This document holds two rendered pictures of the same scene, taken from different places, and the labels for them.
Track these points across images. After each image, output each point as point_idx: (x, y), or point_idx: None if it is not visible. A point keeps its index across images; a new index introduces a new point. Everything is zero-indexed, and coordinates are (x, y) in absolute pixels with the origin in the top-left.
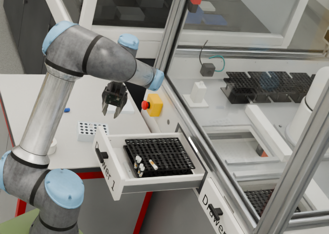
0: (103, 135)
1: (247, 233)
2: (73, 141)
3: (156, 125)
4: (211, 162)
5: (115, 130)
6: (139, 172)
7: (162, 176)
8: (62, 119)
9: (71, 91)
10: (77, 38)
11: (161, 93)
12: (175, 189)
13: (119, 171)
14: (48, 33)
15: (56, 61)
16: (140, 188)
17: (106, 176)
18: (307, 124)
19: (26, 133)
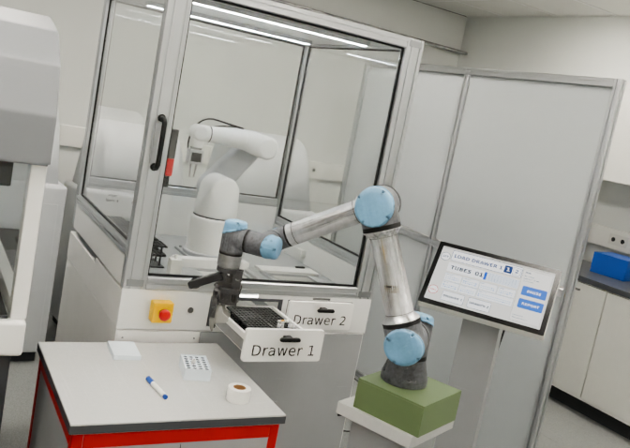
0: (265, 329)
1: (351, 299)
2: (212, 383)
3: (164, 332)
4: (286, 287)
5: (174, 359)
6: None
7: (292, 322)
8: (170, 386)
9: (97, 375)
10: (393, 192)
11: (161, 293)
12: None
13: (315, 330)
14: (389, 200)
15: (398, 219)
16: None
17: (292, 356)
18: (380, 184)
19: (406, 298)
